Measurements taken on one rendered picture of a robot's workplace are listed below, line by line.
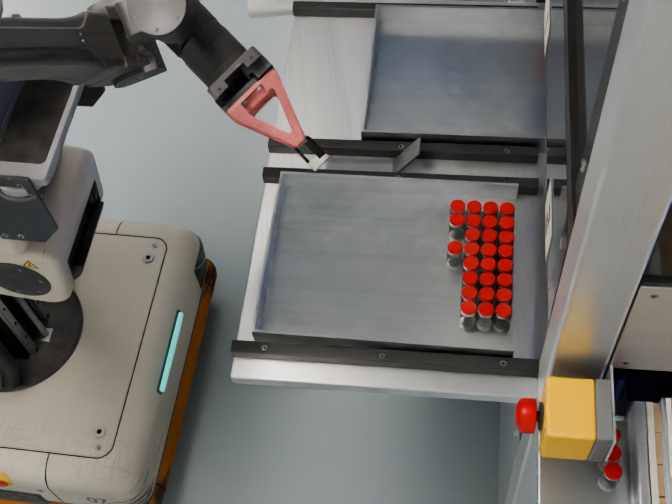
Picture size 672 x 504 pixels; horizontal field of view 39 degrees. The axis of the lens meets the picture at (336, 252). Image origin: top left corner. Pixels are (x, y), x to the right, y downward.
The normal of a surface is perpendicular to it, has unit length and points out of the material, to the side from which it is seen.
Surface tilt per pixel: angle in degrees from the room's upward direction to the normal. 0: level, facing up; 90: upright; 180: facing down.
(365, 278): 0
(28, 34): 62
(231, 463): 0
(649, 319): 90
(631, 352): 90
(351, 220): 0
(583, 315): 90
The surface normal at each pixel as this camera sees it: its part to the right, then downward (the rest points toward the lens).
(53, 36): 0.84, -0.29
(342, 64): -0.07, -0.52
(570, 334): -0.11, 0.85
